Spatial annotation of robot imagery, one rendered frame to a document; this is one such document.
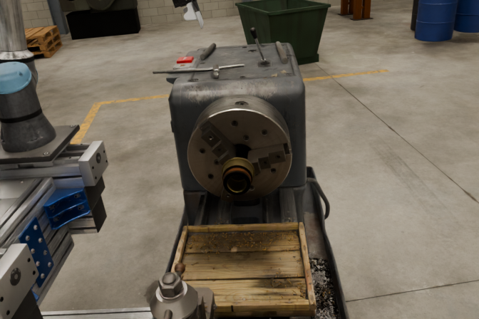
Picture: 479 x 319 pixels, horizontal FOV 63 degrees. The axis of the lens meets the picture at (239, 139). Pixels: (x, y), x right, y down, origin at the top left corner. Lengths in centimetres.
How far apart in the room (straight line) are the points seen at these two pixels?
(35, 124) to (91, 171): 21
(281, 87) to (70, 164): 69
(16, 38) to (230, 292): 96
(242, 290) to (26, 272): 49
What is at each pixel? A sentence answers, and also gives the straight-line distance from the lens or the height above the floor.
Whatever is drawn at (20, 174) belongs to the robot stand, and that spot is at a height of 108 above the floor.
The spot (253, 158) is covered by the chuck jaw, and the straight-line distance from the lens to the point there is 112.
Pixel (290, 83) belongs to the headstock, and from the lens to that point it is 128.
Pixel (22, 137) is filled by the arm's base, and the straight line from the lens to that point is 130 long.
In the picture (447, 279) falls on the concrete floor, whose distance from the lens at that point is 245.
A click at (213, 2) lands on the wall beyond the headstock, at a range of 1106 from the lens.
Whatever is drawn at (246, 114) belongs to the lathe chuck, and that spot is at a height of 122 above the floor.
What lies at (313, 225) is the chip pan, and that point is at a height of 54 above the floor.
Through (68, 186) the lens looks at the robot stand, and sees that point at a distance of 132.
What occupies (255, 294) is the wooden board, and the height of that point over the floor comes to 89.
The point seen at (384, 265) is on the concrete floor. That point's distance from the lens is 244.
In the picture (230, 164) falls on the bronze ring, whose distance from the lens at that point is 108.
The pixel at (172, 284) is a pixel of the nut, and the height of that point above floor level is 117.
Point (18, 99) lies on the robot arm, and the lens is 127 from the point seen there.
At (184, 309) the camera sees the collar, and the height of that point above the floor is 114.
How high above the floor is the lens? 165
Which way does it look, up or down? 26 degrees down
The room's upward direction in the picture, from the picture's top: 5 degrees counter-clockwise
